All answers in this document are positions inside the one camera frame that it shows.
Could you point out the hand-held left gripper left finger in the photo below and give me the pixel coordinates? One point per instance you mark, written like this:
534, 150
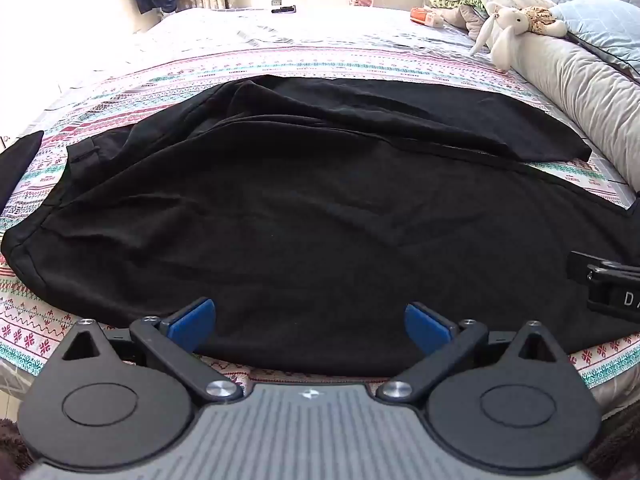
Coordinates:
196, 321

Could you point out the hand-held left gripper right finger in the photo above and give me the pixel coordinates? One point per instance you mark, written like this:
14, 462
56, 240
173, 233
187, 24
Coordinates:
422, 325

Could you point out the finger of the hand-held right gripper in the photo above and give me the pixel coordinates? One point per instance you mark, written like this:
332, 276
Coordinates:
582, 265

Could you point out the black pants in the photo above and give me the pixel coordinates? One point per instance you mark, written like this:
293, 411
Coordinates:
300, 220

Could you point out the brown fuzzy cloth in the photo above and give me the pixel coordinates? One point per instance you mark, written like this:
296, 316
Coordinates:
617, 435
12, 440

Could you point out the grey rolled quilt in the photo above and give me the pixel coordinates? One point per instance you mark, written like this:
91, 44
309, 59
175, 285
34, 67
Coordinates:
595, 95

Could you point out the dark cloth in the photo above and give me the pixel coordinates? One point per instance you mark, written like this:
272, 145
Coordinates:
17, 165

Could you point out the blue quilted pillow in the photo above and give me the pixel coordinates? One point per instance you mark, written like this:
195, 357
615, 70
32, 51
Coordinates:
600, 25

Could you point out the white stuffed rabbit toy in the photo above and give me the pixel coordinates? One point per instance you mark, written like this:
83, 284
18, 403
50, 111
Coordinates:
505, 27

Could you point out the patterned printed blanket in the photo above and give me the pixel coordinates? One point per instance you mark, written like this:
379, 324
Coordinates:
360, 62

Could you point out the grey folded blanket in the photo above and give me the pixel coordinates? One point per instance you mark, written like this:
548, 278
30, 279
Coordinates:
465, 19

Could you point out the green patterned folded blanket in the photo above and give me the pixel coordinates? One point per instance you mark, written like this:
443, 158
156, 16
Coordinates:
457, 2

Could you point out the orange box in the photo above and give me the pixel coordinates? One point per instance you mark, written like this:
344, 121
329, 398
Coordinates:
424, 16

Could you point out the black remote control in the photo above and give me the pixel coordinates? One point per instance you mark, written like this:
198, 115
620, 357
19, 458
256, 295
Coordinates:
283, 9

